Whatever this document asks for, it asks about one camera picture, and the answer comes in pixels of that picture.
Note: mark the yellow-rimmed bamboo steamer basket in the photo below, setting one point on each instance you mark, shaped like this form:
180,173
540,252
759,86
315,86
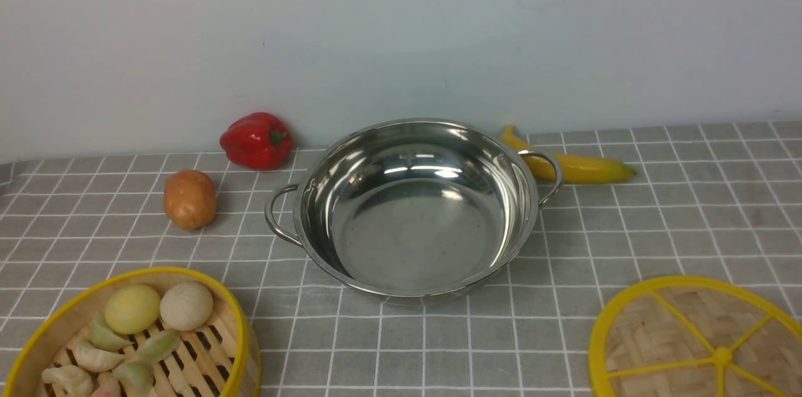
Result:
220,358

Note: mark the yellow-rimmed woven bamboo lid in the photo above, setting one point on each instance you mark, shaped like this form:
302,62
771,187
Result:
693,336

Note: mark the red bell pepper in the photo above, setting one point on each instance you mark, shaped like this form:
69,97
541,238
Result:
259,141

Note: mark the brown potato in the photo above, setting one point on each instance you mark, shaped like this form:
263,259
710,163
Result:
190,199

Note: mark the white round bun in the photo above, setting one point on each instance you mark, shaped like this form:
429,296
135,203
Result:
186,306

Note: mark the pale green dumpling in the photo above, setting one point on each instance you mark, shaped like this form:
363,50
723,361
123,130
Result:
136,377
101,336
158,347

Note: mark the yellow round bun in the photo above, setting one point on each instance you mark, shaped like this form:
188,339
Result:
132,309

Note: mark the grey white-checked tablecloth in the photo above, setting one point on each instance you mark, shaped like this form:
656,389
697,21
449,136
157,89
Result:
715,200

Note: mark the white dumpling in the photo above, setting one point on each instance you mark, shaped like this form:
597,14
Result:
95,360
74,380

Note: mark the pink dumpling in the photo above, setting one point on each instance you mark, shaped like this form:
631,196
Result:
108,386

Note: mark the stainless steel two-handled pot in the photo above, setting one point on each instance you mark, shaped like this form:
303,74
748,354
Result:
417,210

